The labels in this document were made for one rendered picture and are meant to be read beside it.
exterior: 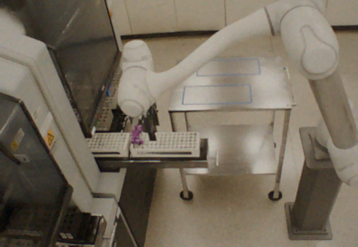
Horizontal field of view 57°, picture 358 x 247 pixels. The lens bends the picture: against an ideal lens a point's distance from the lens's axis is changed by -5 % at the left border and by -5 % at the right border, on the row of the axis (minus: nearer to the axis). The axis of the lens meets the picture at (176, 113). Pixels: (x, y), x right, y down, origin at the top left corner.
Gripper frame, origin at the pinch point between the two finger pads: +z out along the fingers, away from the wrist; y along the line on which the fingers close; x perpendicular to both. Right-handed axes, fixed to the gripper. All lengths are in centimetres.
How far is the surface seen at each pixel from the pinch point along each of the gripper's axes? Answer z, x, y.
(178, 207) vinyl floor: 94, 3, 20
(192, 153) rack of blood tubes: 13.6, -15.0, -2.1
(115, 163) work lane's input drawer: 15.2, 19.2, -6.6
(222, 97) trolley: 12.2, -28.0, 32.8
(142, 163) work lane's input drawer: 15.1, 6.8, -6.6
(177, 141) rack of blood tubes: 8.9, -8.9, 0.5
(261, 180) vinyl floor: 94, -52, 42
